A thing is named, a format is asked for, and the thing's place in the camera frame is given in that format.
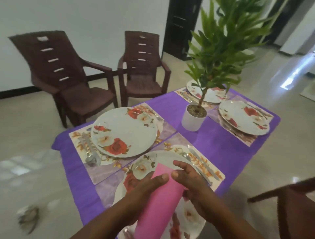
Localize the person's left hand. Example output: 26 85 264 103
124 172 170 225

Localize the person's right hand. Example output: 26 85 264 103
171 160 218 223

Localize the stack of pink cups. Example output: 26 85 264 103
134 162 185 239

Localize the floral placemat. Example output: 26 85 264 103
175 86 237 111
69 102 177 185
208 95 274 147
95 133 226 239

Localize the steel fork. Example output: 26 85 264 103
147 108 165 122

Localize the person's left forearm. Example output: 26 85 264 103
70 197 138 239

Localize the purple cloth table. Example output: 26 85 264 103
52 88 281 239

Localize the green plant with white pot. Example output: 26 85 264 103
181 0 288 132

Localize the crumpled colourful paper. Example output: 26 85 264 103
17 204 40 234

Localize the dark wooden door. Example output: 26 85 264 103
161 0 203 61

